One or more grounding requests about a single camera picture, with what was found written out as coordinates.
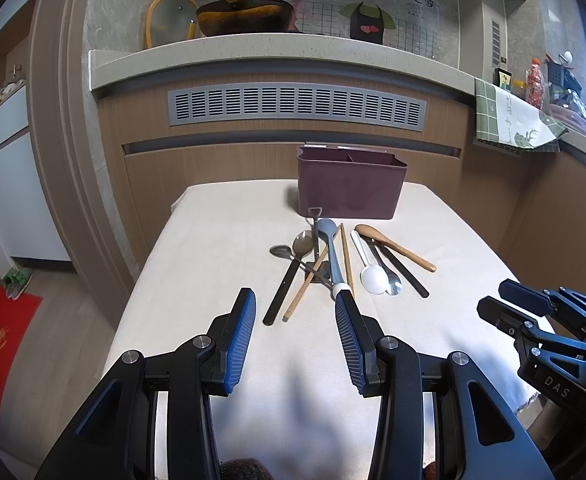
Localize red chili jar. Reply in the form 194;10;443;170
525;57;546;108

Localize green checked cloth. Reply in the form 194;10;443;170
474;78;568;153

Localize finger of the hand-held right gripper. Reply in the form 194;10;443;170
477;296;586;357
499;279;586;328

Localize dark blue container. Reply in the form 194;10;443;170
547;52;584;95

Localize white plastic spoon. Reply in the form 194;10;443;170
350;230;388;294

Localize plain metal spoon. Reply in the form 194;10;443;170
292;230;335;291

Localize cartoon wall poster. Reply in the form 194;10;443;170
233;0;441;43

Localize yellow rimmed glass lid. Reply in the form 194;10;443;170
146;0;200;51

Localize black handled metal utensil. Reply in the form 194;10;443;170
370;240;430;299

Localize maroon plastic utensil holder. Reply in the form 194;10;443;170
297;145;408;220

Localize speckled stone countertop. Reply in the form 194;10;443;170
89;34;586;183

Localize white cabinet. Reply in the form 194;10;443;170
0;82;71;263

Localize wooden chopstick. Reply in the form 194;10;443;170
339;223;355;297
283;245;330;322

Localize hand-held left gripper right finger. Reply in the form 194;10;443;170
334;291;556;480

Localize grey silicone spoon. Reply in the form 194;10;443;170
317;218;350;301

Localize cream tablecloth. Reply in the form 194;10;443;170
100;180;556;480

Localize brown wooden counter cabinet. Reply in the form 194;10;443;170
97;67;586;311

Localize wooden spoon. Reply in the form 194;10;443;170
355;224;437;273

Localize green slippers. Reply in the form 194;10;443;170
2;267;33;301

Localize slim metal spoon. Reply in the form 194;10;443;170
363;237;404;296

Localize grey vent grille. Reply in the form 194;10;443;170
167;85;426;132

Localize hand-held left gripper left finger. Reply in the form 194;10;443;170
36;287;258;480

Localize black handled metal spoon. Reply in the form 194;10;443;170
262;244;301;326

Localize metal shovel-shaped spoon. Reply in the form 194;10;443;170
304;206;333;285

